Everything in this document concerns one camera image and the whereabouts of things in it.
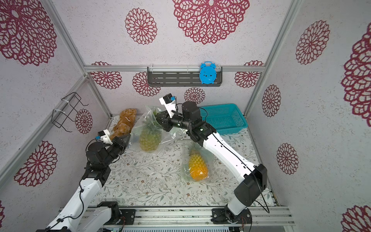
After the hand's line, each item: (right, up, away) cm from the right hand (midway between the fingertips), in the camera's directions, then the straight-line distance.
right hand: (152, 114), depth 63 cm
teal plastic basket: (+49, +2, +58) cm, 75 cm away
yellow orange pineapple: (+22, -27, +19) cm, 39 cm away
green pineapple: (-2, -10, +4) cm, 11 cm away
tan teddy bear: (-25, -5, +30) cm, 39 cm away
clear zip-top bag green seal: (+5, -10, +13) cm, 17 cm away
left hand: (-14, -9, +13) cm, 21 cm away
